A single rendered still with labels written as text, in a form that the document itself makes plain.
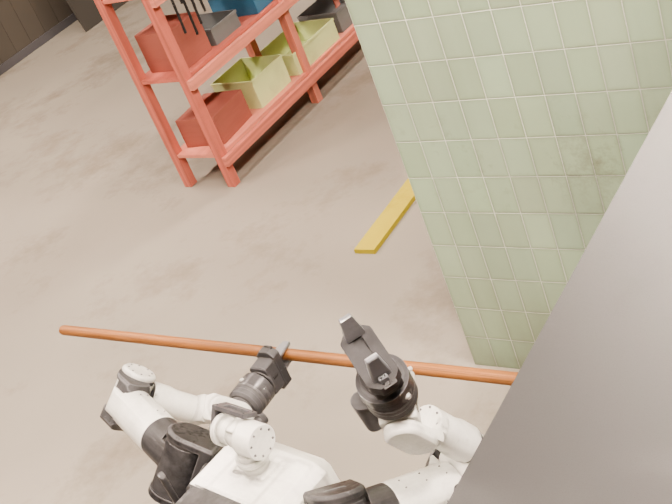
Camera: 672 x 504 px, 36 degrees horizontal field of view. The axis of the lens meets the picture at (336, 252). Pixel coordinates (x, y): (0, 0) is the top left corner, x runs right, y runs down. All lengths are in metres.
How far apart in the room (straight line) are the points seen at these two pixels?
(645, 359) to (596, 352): 0.04
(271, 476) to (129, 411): 0.42
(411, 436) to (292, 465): 0.29
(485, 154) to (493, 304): 0.68
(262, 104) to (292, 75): 0.41
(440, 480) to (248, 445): 0.35
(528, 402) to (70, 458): 4.08
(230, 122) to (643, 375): 5.66
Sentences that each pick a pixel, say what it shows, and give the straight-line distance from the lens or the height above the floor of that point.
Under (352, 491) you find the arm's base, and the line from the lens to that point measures 1.78.
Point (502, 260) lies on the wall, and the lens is 3.74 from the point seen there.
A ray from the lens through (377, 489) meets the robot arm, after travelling 1.83.
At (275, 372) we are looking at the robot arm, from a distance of 2.50.
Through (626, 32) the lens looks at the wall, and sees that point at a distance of 3.08.
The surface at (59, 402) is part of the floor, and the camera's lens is 5.18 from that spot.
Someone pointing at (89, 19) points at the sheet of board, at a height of 0.08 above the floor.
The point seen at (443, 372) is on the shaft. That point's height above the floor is 1.20.
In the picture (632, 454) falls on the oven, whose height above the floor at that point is 2.10.
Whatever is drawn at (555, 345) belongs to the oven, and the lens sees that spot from 0.83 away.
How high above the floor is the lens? 2.63
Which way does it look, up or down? 30 degrees down
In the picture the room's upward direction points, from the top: 23 degrees counter-clockwise
